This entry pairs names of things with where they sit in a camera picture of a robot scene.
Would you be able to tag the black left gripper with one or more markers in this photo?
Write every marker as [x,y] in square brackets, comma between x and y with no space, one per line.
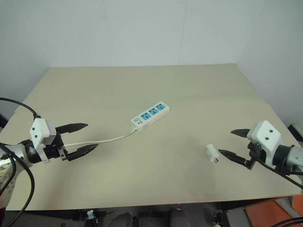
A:
[53,152]

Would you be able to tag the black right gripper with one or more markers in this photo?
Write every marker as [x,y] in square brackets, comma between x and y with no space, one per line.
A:
[253,151]

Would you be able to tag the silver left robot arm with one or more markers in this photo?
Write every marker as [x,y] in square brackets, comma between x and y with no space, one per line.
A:
[16,151]

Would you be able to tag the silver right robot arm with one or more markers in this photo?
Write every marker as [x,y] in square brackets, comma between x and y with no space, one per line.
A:
[293,158]

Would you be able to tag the white plug adapter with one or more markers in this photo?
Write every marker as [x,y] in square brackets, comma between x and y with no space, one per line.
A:
[210,152]

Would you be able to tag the white power strip blue sockets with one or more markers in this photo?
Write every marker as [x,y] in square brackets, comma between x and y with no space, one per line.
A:
[149,117]

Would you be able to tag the black object beside table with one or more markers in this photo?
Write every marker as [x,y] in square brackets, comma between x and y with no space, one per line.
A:
[297,132]

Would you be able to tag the orange floor object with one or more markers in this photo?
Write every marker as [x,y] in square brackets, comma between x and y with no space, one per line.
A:
[265,210]

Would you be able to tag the dark rounded shape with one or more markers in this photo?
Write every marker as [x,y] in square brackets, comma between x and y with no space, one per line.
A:
[124,220]

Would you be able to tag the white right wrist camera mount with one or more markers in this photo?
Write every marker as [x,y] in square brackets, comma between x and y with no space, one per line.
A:
[265,134]

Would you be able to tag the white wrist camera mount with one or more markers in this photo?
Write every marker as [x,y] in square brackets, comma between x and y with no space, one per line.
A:
[39,130]
[265,134]

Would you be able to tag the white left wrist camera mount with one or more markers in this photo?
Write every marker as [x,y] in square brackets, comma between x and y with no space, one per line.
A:
[39,130]

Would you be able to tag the black frame under table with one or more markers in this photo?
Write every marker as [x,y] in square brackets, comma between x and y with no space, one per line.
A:
[151,211]

